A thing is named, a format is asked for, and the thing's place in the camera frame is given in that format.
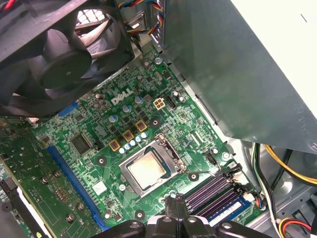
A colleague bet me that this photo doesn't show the black case fan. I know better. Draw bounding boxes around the black case fan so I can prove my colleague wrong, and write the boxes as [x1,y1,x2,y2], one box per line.
[0,0,136,119]

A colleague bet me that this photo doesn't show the CPU socket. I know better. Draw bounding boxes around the CPU socket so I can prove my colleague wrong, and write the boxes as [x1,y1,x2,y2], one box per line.
[118,133,188,199]

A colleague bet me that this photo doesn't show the white wire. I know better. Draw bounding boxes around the white wire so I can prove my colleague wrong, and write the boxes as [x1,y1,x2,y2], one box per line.
[251,142,282,225]

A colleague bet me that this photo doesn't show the silver CPU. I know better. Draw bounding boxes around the silver CPU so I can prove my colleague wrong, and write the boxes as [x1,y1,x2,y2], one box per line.
[125,146,174,190]

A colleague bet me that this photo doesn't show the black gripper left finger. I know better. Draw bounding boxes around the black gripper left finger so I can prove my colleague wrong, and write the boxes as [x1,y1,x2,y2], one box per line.
[90,194,179,238]

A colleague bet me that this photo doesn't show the black PC case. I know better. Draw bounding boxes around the black PC case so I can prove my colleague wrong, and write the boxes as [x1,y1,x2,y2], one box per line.
[0,0,317,238]

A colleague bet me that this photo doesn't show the grey power supply unit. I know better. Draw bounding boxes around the grey power supply unit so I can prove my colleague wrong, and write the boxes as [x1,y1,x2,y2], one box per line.
[162,0,317,153]

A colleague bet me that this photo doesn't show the red fan wire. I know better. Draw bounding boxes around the red fan wire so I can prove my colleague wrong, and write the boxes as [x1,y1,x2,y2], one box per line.
[0,0,20,10]

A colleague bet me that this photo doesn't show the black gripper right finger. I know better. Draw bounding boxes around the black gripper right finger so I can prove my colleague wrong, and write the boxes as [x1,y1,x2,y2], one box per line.
[176,192,271,238]

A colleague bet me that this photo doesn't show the black RAM slot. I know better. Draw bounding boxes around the black RAM slot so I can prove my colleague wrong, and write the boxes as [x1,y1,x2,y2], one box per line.
[192,183,245,214]
[187,177,238,209]
[184,172,235,203]

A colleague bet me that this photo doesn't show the black power cable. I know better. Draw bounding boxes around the black power cable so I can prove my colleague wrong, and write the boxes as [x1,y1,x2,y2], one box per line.
[262,146,278,219]

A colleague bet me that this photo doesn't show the green motherboard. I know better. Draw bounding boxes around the green motherboard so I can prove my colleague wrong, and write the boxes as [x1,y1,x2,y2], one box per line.
[29,46,268,238]

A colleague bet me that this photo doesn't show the black graphics card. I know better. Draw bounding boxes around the black graphics card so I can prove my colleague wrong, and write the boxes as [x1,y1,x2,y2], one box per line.
[0,115,105,238]

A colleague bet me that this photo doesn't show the multicolour wire connector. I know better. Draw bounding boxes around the multicolour wire connector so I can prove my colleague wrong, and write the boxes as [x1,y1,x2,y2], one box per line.
[244,192,267,211]

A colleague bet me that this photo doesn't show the red yellow black wire bundle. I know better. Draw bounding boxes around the red yellow black wire bundle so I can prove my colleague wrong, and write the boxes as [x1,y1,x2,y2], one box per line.
[276,217,313,235]

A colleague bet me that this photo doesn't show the blue RAM stick with label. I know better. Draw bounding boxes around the blue RAM stick with label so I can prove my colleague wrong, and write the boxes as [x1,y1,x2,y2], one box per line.
[207,197,255,223]

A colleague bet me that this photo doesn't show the blue VGA port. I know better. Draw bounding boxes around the blue VGA port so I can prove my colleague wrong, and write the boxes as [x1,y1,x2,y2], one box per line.
[58,102,79,118]

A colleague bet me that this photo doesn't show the blue expansion slot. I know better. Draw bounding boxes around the blue expansion slot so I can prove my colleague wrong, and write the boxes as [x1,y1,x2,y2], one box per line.
[46,145,111,230]

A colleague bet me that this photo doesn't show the multicolour fan wire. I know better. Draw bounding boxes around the multicolour fan wire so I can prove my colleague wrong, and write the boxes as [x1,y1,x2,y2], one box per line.
[118,0,167,38]

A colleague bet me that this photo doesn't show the metal locking lever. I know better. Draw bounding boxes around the metal locking lever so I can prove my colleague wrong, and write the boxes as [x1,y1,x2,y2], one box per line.
[184,148,222,179]

